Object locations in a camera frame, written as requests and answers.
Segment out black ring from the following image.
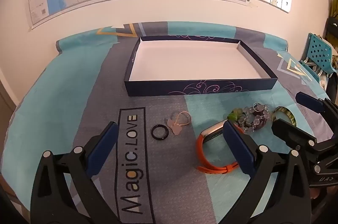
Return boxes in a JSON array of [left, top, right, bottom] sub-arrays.
[[151, 124, 169, 140]]

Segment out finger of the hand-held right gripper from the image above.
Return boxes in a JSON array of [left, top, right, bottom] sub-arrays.
[[271, 119, 317, 152], [296, 92, 338, 121]]

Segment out clothes on chair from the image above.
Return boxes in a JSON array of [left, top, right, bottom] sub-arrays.
[[315, 53, 338, 88]]

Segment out orange smartwatch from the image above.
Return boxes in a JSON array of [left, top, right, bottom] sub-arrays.
[[196, 120, 245, 174]]

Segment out person's right hand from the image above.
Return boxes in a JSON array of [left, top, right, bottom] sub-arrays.
[[309, 184, 338, 200]]

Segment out yellow-green patterned bangle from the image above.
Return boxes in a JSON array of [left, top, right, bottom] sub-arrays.
[[272, 106, 297, 127]]

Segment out teal perforated plastic chair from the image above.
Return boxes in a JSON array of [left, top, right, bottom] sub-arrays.
[[300, 32, 334, 82]]

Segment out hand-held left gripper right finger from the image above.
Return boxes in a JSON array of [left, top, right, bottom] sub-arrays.
[[222, 120, 321, 224]]

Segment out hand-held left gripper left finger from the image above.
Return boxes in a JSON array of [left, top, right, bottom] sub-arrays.
[[30, 122, 119, 224]]

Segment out dark blue shallow cardboard box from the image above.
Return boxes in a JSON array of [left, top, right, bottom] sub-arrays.
[[125, 35, 278, 97]]

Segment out pink stone pendant bracelet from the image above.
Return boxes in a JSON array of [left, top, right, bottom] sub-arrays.
[[167, 111, 192, 136]]

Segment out green glass ring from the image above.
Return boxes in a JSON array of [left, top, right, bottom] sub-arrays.
[[227, 108, 245, 122]]

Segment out clear crystal bead bracelet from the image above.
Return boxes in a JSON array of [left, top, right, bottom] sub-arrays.
[[238, 102, 273, 134]]

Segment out teal and grey printed tablecloth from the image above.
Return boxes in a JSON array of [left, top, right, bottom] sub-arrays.
[[0, 21, 334, 224]]

